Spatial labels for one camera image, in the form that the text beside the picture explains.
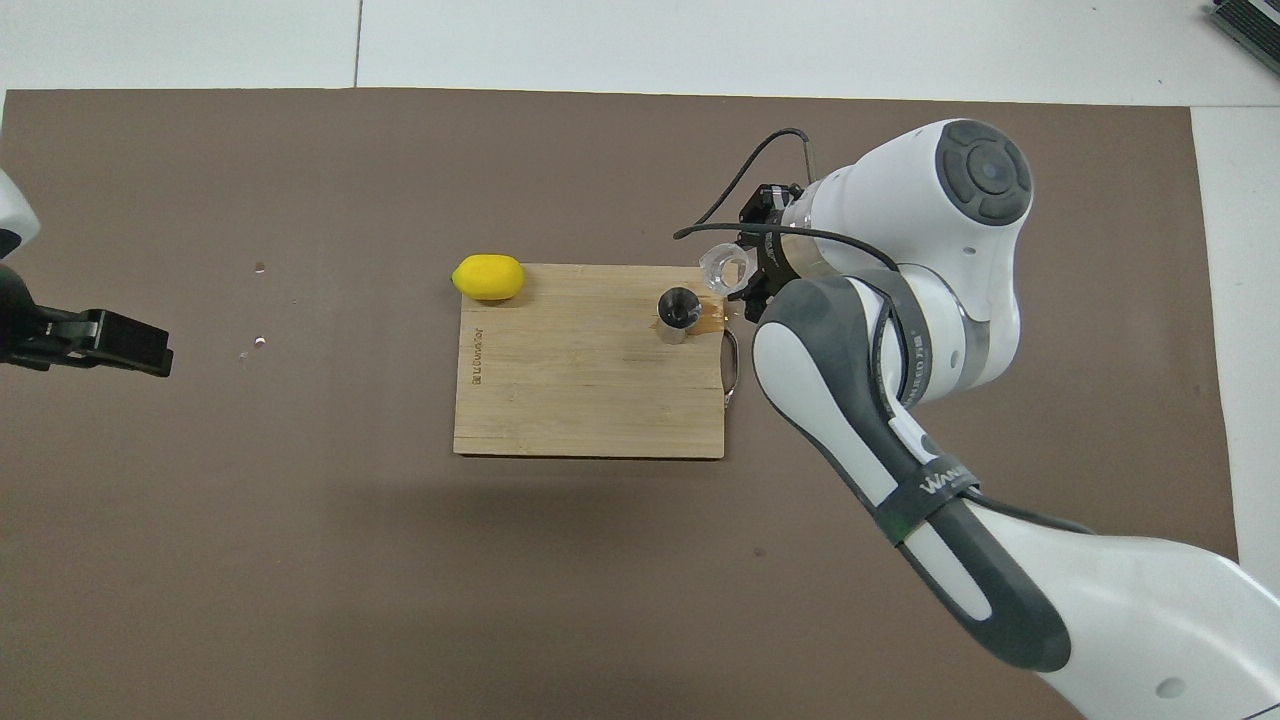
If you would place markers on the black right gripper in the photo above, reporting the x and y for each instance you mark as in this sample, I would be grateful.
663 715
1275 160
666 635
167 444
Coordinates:
775 205

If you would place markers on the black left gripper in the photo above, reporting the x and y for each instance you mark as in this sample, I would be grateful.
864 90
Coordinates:
40 338

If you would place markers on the small clear glass cup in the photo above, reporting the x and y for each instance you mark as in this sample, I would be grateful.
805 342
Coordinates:
722 270

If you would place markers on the steel cocktail jigger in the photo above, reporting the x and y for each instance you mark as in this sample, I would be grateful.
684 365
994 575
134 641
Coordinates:
678 310

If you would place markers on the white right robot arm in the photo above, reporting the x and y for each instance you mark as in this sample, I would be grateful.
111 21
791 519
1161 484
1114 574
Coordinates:
900 180

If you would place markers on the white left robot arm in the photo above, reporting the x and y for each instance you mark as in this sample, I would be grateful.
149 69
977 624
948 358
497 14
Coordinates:
12 215

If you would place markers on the bamboo cutting board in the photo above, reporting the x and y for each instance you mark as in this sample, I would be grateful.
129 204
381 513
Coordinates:
560 390

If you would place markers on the yellow lemon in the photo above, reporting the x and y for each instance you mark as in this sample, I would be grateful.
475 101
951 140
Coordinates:
488 278

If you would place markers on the brown table mat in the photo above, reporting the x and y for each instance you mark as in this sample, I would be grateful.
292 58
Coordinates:
400 570

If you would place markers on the grey ribbed device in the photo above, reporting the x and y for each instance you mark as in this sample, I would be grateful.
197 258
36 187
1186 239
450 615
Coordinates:
1250 25

